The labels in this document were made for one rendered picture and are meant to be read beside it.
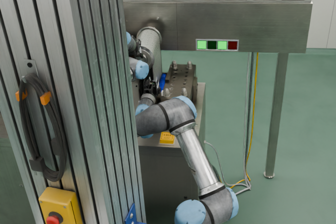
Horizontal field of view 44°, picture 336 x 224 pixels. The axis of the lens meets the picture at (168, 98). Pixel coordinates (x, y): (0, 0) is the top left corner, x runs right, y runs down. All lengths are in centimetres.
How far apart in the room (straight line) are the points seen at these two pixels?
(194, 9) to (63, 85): 156
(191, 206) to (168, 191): 76
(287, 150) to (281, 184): 41
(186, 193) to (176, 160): 24
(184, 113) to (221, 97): 251
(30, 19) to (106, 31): 18
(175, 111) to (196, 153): 19
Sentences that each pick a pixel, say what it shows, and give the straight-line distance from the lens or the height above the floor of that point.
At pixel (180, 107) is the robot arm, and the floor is 131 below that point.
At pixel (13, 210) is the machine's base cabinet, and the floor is 29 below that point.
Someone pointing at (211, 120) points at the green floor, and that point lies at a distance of 385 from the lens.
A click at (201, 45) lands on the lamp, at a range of 249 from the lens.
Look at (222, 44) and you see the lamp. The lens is 248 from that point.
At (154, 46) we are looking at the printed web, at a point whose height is 127.
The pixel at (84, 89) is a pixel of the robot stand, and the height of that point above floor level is 179.
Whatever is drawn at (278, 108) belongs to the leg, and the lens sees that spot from 292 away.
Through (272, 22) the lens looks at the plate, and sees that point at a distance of 244.
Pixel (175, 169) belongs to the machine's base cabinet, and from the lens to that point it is 227.
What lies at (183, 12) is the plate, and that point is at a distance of 242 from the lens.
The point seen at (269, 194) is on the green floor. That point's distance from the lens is 319.
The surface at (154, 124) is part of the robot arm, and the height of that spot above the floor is 128.
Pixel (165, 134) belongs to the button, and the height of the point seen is 92.
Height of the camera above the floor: 225
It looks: 33 degrees down
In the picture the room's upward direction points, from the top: 3 degrees counter-clockwise
